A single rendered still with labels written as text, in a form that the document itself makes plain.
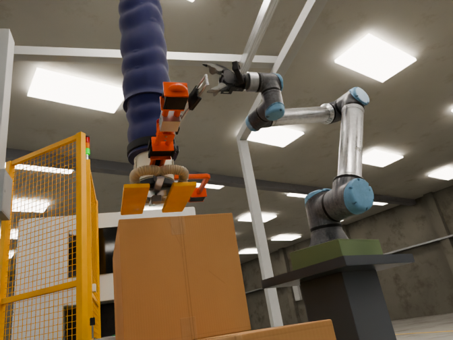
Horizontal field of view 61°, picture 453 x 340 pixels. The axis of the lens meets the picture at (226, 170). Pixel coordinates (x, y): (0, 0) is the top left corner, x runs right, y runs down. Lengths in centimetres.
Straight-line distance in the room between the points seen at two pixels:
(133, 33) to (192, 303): 133
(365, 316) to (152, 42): 158
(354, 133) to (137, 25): 120
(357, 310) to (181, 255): 80
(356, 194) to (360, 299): 44
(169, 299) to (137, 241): 21
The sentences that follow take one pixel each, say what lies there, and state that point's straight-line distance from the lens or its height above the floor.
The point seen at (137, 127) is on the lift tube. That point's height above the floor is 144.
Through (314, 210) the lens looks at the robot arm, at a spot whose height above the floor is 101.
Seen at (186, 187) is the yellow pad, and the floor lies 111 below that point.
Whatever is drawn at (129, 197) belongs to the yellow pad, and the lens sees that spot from 163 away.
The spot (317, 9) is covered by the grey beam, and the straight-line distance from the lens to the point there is 387.
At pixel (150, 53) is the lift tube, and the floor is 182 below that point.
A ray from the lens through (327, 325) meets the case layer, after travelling 77.
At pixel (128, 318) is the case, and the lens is 127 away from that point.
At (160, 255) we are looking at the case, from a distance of 131.
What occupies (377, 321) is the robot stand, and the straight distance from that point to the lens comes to 185.
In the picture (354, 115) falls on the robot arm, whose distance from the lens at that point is 207.
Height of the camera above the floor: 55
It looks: 23 degrees up
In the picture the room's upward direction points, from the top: 9 degrees counter-clockwise
